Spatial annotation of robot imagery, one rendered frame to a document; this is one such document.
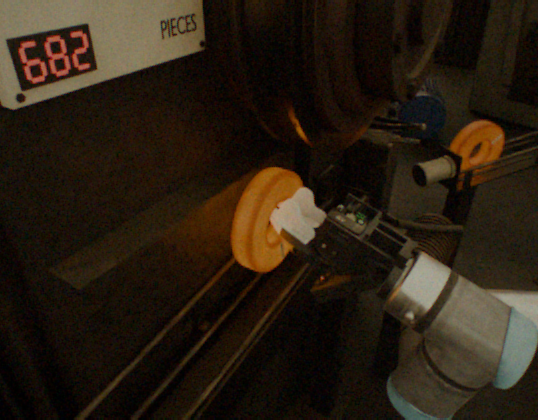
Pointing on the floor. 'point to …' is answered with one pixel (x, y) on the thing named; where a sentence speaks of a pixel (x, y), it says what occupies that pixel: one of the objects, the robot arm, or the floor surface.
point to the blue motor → (423, 112)
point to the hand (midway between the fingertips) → (271, 209)
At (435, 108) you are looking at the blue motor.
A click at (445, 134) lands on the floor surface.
